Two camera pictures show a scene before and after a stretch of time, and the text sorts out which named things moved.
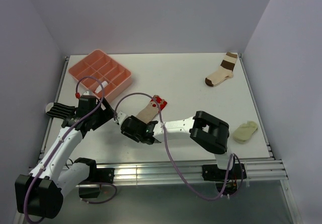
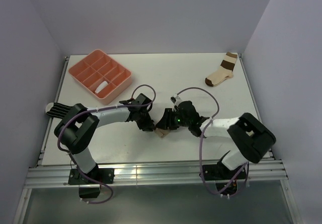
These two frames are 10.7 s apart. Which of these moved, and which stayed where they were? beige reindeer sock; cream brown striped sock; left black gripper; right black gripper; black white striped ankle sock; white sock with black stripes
Moved: left black gripper; right black gripper; beige reindeer sock
Stayed: black white striped ankle sock; white sock with black stripes; cream brown striped sock
